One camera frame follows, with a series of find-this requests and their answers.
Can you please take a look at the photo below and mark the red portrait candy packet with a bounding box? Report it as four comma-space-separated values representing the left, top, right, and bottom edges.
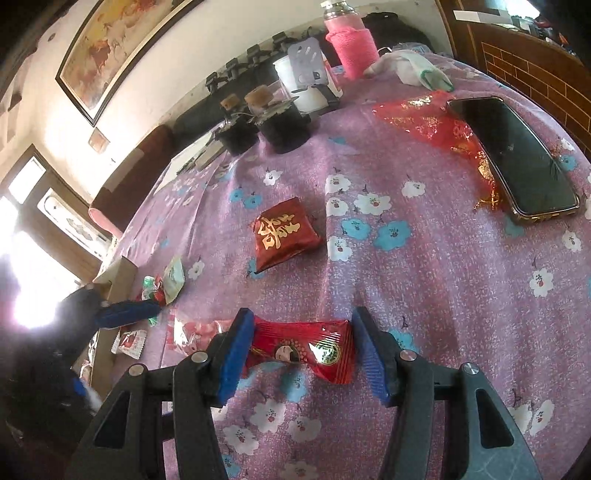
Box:
242, 317, 356, 385

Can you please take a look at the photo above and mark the green white snack packet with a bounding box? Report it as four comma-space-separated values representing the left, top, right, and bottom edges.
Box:
139, 256, 185, 306

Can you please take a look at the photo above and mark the cardboard tray box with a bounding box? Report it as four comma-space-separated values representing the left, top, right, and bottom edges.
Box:
88, 256, 137, 399

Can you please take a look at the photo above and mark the maroon armchair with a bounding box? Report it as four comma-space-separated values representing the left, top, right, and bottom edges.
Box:
88, 125, 174, 239

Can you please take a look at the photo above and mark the red gold-lettered snack packet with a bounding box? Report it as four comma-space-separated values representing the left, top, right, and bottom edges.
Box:
252, 197, 322, 274

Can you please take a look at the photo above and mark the wooden glass door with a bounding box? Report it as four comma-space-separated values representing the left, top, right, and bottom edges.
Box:
1, 145, 112, 284

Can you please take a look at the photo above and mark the purple floral tablecloth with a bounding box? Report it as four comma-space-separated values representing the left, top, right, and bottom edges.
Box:
116, 75, 590, 479

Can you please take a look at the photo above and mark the white paper sheet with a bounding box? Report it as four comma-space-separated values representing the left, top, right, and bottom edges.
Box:
153, 133, 212, 193

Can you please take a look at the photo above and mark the small olive notebook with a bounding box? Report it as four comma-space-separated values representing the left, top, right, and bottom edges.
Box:
194, 140, 225, 171

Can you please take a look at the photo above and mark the black leather sofa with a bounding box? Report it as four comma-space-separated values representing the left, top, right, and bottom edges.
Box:
172, 56, 280, 143

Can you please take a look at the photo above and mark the black cup with figurine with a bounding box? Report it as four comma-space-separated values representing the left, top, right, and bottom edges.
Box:
214, 94, 259, 156

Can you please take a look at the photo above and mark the smartphone with gold case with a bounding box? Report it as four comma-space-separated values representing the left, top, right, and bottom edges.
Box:
447, 96, 581, 224

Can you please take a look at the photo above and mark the red plastic wrapper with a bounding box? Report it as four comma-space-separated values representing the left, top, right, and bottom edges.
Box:
373, 90, 502, 211

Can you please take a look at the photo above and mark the framed landscape painting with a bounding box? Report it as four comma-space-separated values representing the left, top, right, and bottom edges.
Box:
56, 0, 199, 126

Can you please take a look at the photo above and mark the white paper bag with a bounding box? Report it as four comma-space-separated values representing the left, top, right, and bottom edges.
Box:
273, 37, 342, 115

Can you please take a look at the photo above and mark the white crumpled cloth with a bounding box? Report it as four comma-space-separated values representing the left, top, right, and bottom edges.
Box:
363, 50, 455, 93

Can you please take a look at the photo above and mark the pink sleeved water bottle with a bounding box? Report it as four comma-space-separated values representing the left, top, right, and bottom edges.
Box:
321, 1, 379, 80

